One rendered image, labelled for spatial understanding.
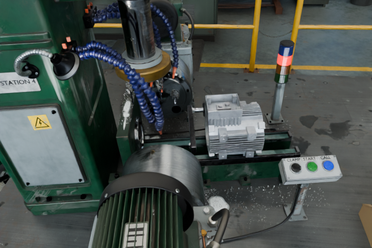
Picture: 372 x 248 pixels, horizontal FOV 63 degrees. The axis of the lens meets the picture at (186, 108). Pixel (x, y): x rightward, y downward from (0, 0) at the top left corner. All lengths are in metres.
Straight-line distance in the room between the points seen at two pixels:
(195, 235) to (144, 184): 0.21
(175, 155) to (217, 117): 0.26
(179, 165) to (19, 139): 0.49
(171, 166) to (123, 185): 0.31
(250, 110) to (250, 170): 0.26
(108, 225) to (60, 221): 0.75
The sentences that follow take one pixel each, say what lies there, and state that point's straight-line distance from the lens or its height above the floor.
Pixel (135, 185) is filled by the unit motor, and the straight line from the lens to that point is 0.54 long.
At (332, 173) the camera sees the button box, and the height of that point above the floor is 1.06.
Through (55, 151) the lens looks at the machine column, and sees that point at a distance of 1.03.
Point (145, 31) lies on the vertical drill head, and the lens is 0.90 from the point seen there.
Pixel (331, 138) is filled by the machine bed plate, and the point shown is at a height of 0.80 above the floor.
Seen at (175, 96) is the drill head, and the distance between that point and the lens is 1.26.
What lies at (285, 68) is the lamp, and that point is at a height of 1.11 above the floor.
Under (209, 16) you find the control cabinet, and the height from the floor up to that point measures 0.37.
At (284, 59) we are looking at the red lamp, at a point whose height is 1.15.
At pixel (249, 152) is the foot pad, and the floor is 0.98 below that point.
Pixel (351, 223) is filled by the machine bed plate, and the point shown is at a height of 0.80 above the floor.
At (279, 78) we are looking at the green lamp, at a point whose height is 1.06.
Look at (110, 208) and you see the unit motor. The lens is 0.55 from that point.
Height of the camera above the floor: 1.78
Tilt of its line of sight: 37 degrees down
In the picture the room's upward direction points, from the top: 3 degrees counter-clockwise
